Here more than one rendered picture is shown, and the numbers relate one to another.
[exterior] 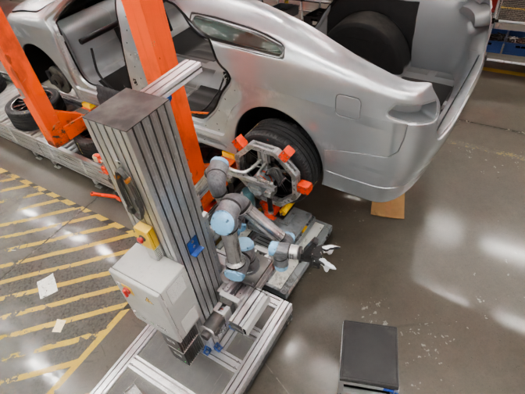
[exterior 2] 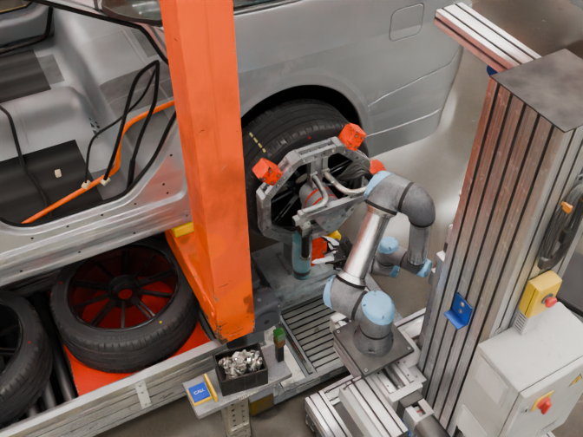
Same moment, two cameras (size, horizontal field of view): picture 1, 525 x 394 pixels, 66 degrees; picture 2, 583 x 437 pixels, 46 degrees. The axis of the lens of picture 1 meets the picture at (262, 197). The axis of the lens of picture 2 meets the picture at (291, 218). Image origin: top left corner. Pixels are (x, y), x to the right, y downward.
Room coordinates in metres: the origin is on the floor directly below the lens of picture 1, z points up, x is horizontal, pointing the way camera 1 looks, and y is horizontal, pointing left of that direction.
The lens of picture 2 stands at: (1.49, 1.98, 2.97)
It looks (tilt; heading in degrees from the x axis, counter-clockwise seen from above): 46 degrees down; 294
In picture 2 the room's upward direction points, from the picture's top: straight up
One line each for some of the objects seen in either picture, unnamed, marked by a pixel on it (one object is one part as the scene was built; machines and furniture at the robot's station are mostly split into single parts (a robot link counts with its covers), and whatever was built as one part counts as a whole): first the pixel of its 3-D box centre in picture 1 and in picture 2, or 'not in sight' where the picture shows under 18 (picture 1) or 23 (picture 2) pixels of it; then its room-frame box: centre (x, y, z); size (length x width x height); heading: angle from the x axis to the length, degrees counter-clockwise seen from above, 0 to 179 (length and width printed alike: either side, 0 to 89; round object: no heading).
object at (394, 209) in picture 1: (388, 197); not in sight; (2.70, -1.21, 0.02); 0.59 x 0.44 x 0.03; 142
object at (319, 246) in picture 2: (273, 205); (308, 243); (2.33, -0.08, 0.48); 0.16 x 0.12 x 0.17; 142
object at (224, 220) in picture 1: (231, 244); not in sight; (1.39, 0.19, 1.19); 0.15 x 0.12 x 0.55; 158
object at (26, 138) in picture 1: (48, 123); not in sight; (4.63, 2.61, 0.19); 1.00 x 0.86 x 0.39; 52
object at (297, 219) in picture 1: (283, 209); (296, 247); (2.44, -0.16, 0.32); 0.40 x 0.30 x 0.28; 52
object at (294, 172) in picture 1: (267, 174); (314, 194); (2.30, -0.06, 0.85); 0.54 x 0.07 x 0.54; 52
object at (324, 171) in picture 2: (267, 170); (350, 173); (2.14, -0.06, 1.03); 0.19 x 0.18 x 0.11; 142
